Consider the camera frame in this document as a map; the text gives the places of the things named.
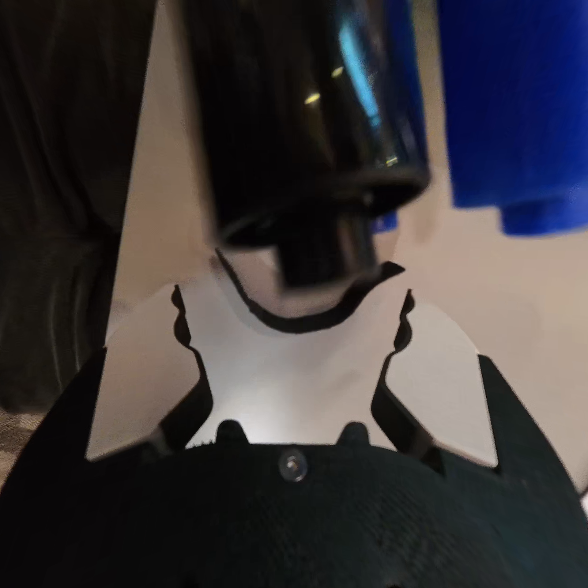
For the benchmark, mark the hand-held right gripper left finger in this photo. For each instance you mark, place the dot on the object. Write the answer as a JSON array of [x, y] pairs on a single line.
[[138, 390]]

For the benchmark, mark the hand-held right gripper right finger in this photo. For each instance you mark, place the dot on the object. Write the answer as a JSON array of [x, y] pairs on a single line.
[[441, 395]]

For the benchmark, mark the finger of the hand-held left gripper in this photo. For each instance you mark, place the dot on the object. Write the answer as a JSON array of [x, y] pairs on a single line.
[[294, 381]]

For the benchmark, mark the black dry erase marker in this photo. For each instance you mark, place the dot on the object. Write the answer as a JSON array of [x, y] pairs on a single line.
[[275, 115]]

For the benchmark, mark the blue dry erase marker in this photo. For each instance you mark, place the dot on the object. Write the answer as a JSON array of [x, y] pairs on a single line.
[[386, 225], [514, 115]]

